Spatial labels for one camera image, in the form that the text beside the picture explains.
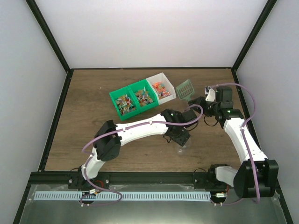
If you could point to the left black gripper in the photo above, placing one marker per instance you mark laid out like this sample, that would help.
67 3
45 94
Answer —
181 139

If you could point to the green double candy bin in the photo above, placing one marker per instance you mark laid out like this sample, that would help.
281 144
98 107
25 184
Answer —
133 99

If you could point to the light blue slotted strip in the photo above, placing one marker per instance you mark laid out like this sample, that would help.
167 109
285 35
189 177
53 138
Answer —
126 196

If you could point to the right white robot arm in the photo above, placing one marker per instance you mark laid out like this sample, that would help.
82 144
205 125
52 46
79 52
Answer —
257 175

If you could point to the clear plastic jar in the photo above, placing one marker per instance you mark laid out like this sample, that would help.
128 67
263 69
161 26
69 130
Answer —
182 150

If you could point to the green slotted scoop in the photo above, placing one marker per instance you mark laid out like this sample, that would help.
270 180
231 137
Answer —
185 90

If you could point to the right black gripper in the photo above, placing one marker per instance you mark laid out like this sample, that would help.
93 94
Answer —
199 101

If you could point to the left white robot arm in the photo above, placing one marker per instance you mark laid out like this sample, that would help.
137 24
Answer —
107 142

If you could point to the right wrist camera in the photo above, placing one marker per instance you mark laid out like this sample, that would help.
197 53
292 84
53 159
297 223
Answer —
210 94

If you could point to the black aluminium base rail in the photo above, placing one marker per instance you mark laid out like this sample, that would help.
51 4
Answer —
149 178

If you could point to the white candy bin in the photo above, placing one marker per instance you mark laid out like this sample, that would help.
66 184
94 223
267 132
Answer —
162 87

